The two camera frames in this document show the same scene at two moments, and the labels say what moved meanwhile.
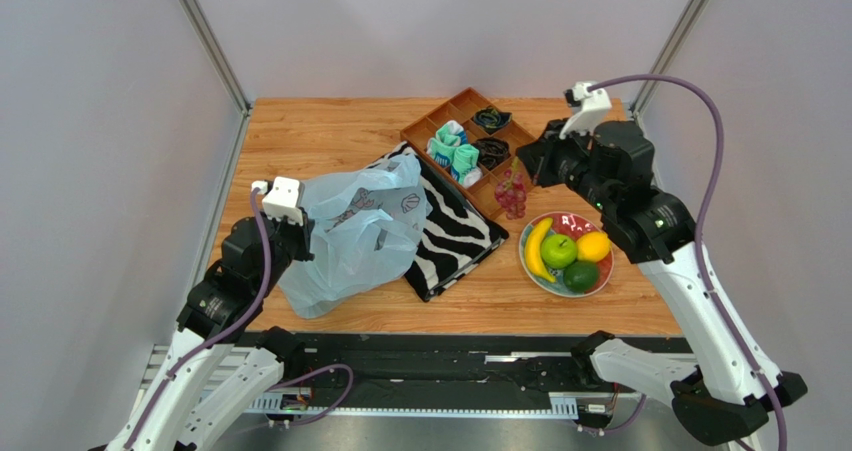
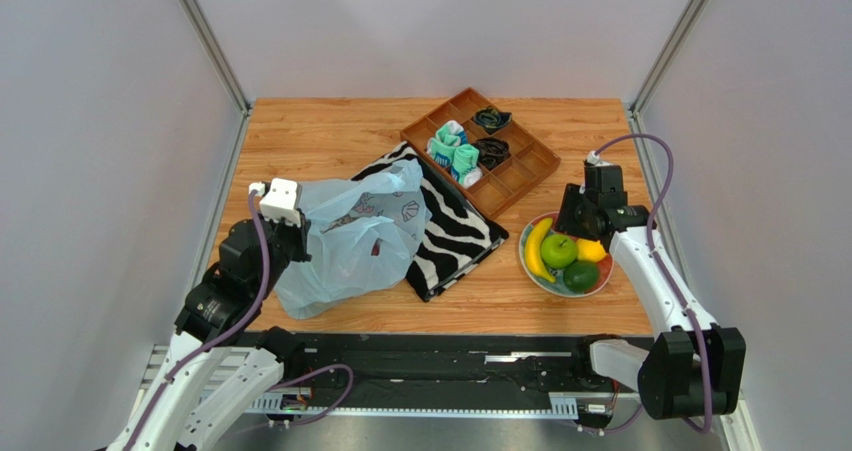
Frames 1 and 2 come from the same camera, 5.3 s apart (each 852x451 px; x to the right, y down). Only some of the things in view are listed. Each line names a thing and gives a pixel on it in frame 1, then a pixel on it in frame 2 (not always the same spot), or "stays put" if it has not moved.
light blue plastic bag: (367, 227) stays put
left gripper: (304, 233) stays put
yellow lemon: (593, 246) stays put
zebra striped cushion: (456, 232) stays put
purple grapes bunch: (511, 192) -> (375, 250)
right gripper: (549, 154) -> (574, 212)
